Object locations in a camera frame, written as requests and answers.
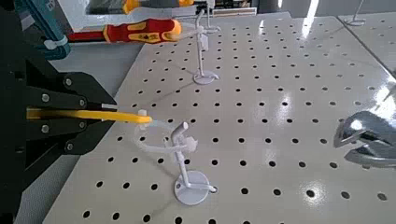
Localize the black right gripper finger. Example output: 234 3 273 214
25 71 119 110
25 119 117 157

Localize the yellow paint roller white sleeve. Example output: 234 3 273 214
25 106 154 125

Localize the teal bar clamp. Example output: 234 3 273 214
13 0 72 61

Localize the white zip tie loop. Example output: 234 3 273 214
133 108 199 155

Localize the red yellow screwdriver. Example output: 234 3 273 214
67 17 183 45

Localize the white pegboard hook round base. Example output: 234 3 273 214
191 8 222 86
343 0 367 27
163 120 219 207

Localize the chrome adjustable wrench black handle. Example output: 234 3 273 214
332 109 396 170

